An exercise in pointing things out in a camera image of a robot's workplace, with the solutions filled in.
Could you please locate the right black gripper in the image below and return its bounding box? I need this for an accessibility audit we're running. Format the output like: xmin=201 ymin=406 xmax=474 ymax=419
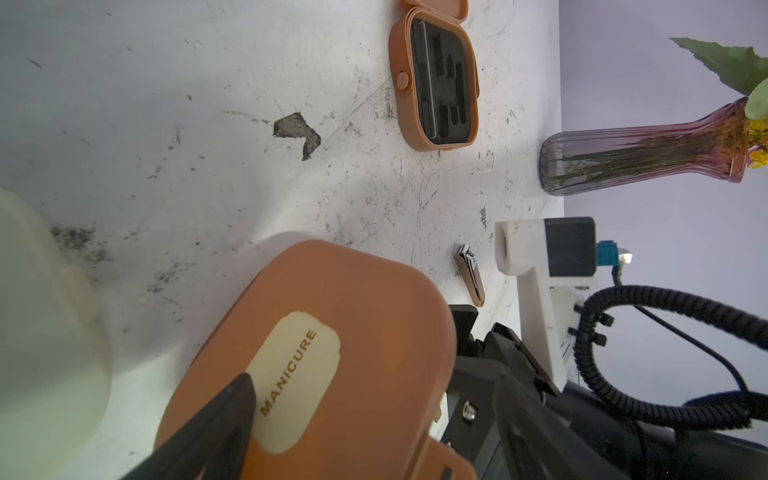
xmin=440 ymin=304 xmax=564 ymax=479

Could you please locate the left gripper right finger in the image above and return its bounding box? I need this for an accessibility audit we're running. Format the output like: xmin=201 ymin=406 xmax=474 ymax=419
xmin=493 ymin=374 xmax=624 ymax=479

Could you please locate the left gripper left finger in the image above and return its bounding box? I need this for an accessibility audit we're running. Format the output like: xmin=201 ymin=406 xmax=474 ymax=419
xmin=124 ymin=373 xmax=257 ymax=479

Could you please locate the brown case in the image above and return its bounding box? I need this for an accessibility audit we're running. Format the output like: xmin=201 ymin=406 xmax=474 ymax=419
xmin=389 ymin=0 xmax=480 ymax=151
xmin=156 ymin=240 xmax=475 ymax=479

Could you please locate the large brown nail clipper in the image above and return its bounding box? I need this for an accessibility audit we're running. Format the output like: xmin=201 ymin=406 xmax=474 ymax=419
xmin=454 ymin=244 xmax=486 ymax=307

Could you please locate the cream nail clipper case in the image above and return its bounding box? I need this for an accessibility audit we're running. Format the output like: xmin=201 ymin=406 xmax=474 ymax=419
xmin=1 ymin=190 xmax=112 ymax=479

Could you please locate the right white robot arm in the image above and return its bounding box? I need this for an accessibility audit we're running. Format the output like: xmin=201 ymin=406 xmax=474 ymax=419
xmin=442 ymin=286 xmax=767 ymax=479

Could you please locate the dark glass vase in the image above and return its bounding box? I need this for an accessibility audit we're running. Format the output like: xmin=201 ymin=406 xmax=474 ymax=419
xmin=538 ymin=97 xmax=748 ymax=196

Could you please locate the yellow flower bouquet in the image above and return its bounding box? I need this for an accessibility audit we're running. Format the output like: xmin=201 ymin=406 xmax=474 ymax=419
xmin=671 ymin=37 xmax=767 ymax=169

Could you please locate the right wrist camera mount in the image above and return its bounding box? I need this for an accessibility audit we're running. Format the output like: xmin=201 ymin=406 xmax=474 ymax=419
xmin=495 ymin=217 xmax=599 ymax=393

